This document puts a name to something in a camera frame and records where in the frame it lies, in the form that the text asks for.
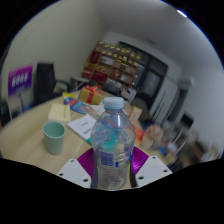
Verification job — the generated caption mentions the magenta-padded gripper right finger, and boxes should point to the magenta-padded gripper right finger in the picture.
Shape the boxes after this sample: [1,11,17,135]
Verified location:
[129,145,173,189]

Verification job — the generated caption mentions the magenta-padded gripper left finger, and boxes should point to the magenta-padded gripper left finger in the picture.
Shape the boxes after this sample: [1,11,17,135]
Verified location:
[56,147,99,190]

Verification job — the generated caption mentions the clear plastic water bottle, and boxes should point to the clear plastic water bottle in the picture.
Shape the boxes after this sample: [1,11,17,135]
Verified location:
[89,96,137,191]

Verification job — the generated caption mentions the pink flowers in white pot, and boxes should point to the pink flowers in white pot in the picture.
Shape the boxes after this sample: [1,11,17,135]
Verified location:
[146,124,164,148]

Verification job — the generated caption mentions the pale green cup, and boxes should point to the pale green cup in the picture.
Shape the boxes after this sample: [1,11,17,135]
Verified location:
[42,120,67,156]

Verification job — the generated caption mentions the white book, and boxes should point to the white book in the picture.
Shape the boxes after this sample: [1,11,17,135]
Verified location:
[67,114,98,141]

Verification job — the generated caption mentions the small pale pink box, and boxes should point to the small pale pink box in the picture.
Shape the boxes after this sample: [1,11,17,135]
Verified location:
[128,105,143,124]

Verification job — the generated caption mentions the small beige book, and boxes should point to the small beige book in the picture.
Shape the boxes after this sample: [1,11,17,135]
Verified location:
[47,102,72,123]

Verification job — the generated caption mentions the blue and red brochure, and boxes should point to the blue and red brochure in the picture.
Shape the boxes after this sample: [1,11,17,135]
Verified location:
[68,98,88,115]

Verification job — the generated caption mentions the gold gift box red ribbon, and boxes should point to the gold gift box red ribbon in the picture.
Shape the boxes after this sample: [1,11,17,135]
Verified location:
[77,85,104,106]

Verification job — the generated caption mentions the small white round table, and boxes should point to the small white round table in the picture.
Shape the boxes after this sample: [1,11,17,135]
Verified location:
[69,75,89,91]

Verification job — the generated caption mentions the black office chair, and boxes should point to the black office chair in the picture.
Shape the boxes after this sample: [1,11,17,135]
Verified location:
[33,62,69,106]

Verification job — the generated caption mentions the black framed glass door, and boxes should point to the black framed glass door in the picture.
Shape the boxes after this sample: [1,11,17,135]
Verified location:
[118,41,168,111]

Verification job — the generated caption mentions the purple sign board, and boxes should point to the purple sign board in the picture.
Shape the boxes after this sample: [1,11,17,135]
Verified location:
[7,64,34,97]

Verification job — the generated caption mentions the wooden shelf unit with trophies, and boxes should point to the wooden shelf unit with trophies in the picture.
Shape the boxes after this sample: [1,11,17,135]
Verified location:
[81,40,143,88]

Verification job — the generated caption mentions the white wall air conditioner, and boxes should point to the white wall air conditioner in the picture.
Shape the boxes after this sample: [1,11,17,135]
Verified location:
[178,78,194,89]

